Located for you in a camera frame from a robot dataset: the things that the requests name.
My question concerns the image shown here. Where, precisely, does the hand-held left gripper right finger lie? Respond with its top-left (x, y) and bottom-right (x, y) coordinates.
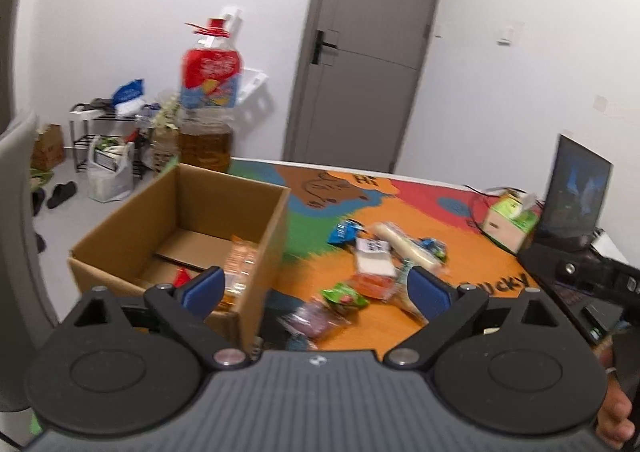
top-left (382, 266), bottom-right (576, 372)

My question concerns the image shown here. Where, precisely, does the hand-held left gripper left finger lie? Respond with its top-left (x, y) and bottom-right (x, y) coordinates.
top-left (59, 266), bottom-right (252, 372)

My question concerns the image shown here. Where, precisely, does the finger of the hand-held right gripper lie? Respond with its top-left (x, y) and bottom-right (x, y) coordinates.
top-left (517, 252), bottom-right (608, 290)

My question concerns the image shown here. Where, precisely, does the white cake packet black label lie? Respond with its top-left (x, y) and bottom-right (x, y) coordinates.
top-left (352, 238), bottom-right (396, 277)

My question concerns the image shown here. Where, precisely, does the green snack packet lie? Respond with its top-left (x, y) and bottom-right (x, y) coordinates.
top-left (320, 282), bottom-right (370, 315)

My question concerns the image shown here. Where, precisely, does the purple snack packet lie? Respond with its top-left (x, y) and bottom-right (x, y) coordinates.
top-left (277, 299), bottom-right (346, 340)

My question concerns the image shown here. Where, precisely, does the person's right hand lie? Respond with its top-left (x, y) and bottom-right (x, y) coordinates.
top-left (595, 344), bottom-right (636, 450)

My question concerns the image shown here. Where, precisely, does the beige snack packet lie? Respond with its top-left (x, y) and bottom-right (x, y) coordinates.
top-left (387, 262), bottom-right (431, 325)

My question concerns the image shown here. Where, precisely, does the orange clear snack packet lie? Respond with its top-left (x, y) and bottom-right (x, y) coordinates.
top-left (222, 234), bottom-right (261, 313)

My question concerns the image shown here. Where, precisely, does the small blue snack packet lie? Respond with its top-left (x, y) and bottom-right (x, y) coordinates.
top-left (417, 237), bottom-right (448, 260)

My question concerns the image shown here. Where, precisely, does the white flat device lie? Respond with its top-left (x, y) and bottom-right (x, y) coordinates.
top-left (590, 229), bottom-right (628, 263)

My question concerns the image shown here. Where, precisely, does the long white snack packet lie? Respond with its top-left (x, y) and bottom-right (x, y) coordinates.
top-left (372, 222), bottom-right (446, 269)

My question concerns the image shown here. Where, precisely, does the green tissue box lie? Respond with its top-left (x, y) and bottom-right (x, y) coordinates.
top-left (482, 189), bottom-right (543, 255)

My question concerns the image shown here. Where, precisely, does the black laptop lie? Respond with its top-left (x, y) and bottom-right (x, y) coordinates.
top-left (517, 133), bottom-right (631, 348)

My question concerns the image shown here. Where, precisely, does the colourful printed table mat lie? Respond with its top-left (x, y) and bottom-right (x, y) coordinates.
top-left (227, 158), bottom-right (546, 363)

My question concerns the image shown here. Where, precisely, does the teal snack packet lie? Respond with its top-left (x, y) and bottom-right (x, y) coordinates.
top-left (285, 332), bottom-right (318, 352)

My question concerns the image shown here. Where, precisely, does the white plastic bag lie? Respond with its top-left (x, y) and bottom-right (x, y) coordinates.
top-left (87, 134), bottom-right (136, 203)

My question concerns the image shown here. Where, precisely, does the brown paper bag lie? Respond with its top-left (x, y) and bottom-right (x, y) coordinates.
top-left (150, 127), bottom-right (181, 171)

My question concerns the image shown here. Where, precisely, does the floral wrapped bundle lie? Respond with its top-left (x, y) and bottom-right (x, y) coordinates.
top-left (150, 90), bottom-right (182, 129)

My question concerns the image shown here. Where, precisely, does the grey room door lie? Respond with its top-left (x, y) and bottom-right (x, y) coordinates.
top-left (282, 0), bottom-right (448, 175)

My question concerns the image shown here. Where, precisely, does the large cooking oil bottle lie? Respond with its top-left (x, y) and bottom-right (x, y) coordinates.
top-left (177, 16), bottom-right (246, 173)

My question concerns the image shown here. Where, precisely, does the small brown cardboard box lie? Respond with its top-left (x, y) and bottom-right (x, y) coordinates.
top-left (31, 124), bottom-right (67, 171)

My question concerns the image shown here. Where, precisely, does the blue plastic bag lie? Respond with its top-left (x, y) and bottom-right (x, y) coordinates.
top-left (111, 79), bottom-right (146, 105)

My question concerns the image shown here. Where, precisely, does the black shoe rack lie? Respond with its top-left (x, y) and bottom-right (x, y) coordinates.
top-left (69, 102), bottom-right (156, 180)

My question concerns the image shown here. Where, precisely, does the grey side door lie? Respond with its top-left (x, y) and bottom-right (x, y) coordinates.
top-left (0, 0), bottom-right (31, 133)

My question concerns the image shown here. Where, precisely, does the black cable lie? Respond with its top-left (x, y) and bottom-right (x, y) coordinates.
top-left (462, 184), bottom-right (506, 237)

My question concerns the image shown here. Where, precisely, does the white wall rack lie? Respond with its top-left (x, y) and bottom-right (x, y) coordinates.
top-left (220, 6), bottom-right (271, 107)

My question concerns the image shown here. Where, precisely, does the white light switch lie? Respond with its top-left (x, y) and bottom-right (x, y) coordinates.
top-left (497, 22), bottom-right (523, 45)

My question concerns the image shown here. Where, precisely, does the black door handle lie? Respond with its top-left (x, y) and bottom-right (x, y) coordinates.
top-left (311, 30), bottom-right (338, 66)

